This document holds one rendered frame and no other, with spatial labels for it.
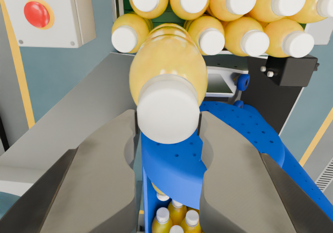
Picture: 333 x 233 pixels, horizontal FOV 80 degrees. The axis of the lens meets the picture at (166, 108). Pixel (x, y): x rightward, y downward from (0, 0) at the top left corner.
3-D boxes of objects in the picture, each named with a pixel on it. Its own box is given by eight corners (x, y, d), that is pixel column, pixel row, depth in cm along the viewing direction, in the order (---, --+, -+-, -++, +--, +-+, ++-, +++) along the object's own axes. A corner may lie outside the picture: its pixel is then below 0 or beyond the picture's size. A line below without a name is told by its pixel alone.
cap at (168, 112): (151, 134, 15) (149, 150, 13) (130, 88, 13) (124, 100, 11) (202, 120, 14) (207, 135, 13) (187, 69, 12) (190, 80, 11)
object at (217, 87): (182, 81, 54) (185, 102, 43) (182, 72, 53) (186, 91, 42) (218, 82, 54) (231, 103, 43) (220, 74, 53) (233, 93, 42)
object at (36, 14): (31, 26, 32) (27, 27, 31) (24, 0, 30) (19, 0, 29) (54, 27, 32) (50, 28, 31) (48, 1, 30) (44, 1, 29)
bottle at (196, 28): (192, 6, 48) (205, 10, 32) (216, 21, 49) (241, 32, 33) (177, 33, 51) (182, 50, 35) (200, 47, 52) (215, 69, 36)
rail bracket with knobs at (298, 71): (253, 72, 56) (270, 87, 47) (260, 45, 52) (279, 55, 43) (289, 73, 56) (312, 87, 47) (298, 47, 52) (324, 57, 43)
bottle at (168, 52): (154, 76, 32) (139, 157, 16) (137, 32, 29) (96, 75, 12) (197, 62, 31) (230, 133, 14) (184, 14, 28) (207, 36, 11)
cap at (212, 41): (207, 24, 33) (209, 26, 31) (227, 36, 34) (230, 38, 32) (194, 45, 34) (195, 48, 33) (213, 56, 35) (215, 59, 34)
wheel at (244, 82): (234, 91, 50) (242, 94, 49) (238, 75, 48) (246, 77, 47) (241, 87, 54) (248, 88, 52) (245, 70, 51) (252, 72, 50)
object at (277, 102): (190, 191, 212) (192, 203, 198) (233, 47, 140) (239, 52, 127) (238, 196, 215) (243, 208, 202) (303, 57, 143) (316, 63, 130)
